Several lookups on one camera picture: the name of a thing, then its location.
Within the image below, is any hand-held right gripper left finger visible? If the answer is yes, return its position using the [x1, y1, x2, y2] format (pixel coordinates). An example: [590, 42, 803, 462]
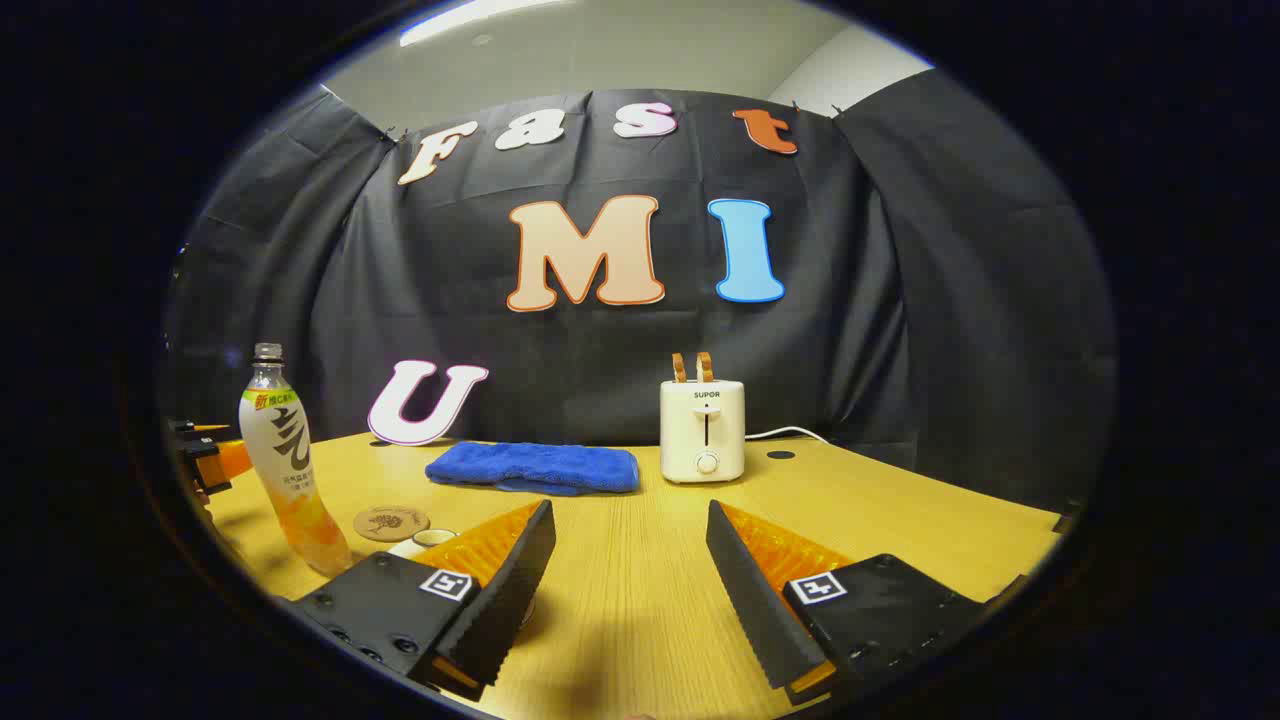
[290, 498, 558, 701]

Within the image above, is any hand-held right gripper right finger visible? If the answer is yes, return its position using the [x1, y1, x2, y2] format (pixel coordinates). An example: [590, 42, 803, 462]
[705, 499, 1031, 706]

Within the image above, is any white orange water bottle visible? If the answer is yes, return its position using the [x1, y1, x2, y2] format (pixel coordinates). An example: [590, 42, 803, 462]
[238, 343, 353, 578]

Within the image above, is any white teacup lid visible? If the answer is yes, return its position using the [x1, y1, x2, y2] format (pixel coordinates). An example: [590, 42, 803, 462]
[388, 528, 461, 561]

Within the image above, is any round cork coaster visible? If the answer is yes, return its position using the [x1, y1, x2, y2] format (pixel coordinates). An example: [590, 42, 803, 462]
[353, 505, 431, 543]

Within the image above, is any blue towel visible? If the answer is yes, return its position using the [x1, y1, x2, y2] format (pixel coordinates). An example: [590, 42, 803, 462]
[425, 441, 641, 497]

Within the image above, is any white toaster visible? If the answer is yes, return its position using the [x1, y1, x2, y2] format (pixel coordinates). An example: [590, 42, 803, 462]
[659, 379, 747, 485]

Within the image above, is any black backdrop cloth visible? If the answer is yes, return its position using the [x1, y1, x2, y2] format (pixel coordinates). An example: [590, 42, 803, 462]
[160, 70, 1116, 521]

